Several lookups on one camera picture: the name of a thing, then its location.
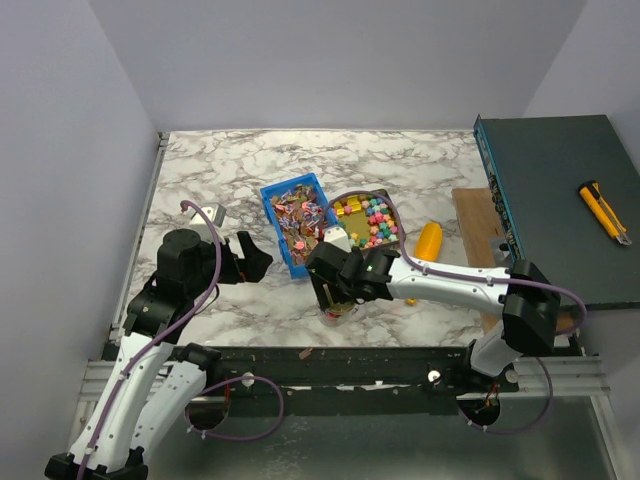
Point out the dark green box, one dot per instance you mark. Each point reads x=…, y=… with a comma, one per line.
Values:
x=535, y=167

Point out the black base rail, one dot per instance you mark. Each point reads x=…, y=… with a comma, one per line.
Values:
x=333, y=381

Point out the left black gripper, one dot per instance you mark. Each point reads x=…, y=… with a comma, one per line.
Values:
x=250, y=268

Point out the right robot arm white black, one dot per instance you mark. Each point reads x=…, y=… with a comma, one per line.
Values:
x=524, y=304

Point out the wooden board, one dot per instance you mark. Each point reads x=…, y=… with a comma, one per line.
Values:
x=479, y=226

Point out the gold round lid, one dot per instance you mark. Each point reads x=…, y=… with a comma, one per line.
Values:
x=338, y=310

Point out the metal tin of star candies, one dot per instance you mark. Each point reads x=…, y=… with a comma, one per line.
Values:
x=368, y=220

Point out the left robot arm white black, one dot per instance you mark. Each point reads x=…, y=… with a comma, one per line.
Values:
x=131, y=418

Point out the yellow plastic scoop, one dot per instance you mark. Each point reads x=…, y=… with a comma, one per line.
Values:
x=429, y=243

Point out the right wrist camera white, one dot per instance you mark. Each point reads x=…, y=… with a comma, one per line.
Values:
x=338, y=237

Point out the blue plastic candy bin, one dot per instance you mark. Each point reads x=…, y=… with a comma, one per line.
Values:
x=296, y=209

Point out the yellow utility knife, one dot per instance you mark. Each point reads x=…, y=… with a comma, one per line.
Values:
x=590, y=193

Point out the clear plastic round container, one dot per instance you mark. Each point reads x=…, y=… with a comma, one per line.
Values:
x=329, y=322

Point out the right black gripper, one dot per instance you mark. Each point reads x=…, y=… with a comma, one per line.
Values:
x=323, y=270

